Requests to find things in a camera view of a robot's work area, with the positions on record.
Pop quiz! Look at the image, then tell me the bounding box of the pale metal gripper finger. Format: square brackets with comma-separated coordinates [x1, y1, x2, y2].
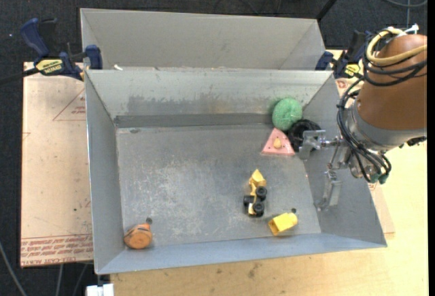
[313, 169, 343, 213]
[298, 129, 328, 160]

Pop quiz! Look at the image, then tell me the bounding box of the yellow block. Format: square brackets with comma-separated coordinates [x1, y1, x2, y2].
[267, 212, 299, 236]

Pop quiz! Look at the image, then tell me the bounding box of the green mesh scrubber ball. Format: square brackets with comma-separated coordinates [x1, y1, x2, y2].
[271, 97, 304, 131]

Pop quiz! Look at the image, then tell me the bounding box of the pink triangle with yellow knob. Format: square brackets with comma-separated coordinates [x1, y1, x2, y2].
[260, 127, 296, 157]

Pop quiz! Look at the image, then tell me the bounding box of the yellow toy truck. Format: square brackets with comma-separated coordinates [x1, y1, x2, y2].
[242, 169, 268, 218]

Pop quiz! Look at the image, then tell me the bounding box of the black cylinder on white bracket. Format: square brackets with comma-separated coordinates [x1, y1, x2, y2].
[406, 136, 428, 148]

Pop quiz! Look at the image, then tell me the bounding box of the grey metal bin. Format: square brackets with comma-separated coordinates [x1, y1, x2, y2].
[80, 7, 388, 276]

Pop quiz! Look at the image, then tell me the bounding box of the black ring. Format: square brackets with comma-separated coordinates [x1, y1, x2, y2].
[287, 119, 321, 152]

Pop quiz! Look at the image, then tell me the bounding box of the brown cardboard board red print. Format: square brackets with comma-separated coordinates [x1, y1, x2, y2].
[20, 61, 397, 269]

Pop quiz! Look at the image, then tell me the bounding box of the orange round toy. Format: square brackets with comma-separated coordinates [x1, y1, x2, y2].
[122, 222, 154, 250]

